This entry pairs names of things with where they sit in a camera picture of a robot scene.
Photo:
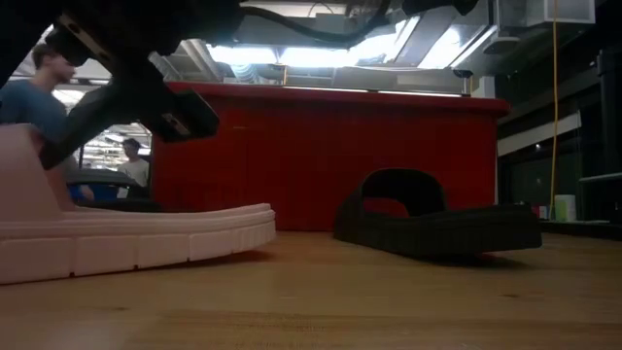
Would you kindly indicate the grey ceiling unit box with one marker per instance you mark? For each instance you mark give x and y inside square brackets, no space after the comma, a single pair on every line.
[328,22]

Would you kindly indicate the ceiling light panel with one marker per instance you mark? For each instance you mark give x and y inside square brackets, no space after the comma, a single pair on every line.
[243,54]

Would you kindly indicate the white wall beam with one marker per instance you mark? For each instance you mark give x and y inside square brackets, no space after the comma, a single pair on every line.
[544,133]

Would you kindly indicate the red plastic bin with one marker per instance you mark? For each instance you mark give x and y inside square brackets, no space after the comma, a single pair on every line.
[291,160]

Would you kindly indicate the white slide sandal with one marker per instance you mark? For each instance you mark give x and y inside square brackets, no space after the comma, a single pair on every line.
[121,243]

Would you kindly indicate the green white container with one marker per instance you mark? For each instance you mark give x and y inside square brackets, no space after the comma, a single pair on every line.
[564,209]

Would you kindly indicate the black rubber slide sandal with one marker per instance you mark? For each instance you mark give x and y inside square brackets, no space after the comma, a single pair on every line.
[437,233]
[107,177]

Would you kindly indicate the black steel post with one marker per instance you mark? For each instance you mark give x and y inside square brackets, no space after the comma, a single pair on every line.
[610,121]

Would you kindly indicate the person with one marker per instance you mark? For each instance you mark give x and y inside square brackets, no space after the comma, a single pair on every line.
[29,104]
[133,167]

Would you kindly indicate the white ceiling duct box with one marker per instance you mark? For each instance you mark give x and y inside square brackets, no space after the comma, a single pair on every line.
[563,10]

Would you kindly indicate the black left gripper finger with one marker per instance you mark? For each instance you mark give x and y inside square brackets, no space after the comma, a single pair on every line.
[92,126]

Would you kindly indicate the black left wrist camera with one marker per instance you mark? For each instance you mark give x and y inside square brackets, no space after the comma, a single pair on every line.
[194,116]

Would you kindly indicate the small red box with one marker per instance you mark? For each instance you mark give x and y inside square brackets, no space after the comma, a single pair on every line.
[539,212]

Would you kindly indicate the ceiling security camera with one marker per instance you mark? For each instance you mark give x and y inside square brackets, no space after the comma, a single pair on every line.
[462,73]

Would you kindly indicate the black metal rack frame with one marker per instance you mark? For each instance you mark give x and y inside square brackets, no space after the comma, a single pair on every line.
[81,155]

